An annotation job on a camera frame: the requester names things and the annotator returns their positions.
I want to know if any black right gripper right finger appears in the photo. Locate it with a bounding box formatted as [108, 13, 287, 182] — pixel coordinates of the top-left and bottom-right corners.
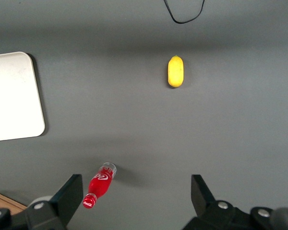
[182, 174, 254, 230]

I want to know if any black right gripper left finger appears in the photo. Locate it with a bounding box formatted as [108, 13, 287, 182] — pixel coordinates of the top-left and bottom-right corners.
[25, 174, 84, 230]

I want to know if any cream rectangular tray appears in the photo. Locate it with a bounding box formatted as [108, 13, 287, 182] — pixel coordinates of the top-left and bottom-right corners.
[0, 51, 46, 143]

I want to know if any red cola bottle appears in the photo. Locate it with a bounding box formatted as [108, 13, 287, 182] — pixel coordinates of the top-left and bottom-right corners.
[83, 162, 118, 209]

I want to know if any wooden two-drawer cabinet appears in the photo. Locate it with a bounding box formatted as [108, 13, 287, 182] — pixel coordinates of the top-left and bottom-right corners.
[0, 189, 25, 216]

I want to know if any yellow lemon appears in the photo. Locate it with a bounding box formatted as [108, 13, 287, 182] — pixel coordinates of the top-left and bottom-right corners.
[167, 55, 185, 89]

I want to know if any black looped table cable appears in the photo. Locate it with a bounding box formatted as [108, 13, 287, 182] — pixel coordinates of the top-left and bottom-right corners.
[163, 0, 206, 24]

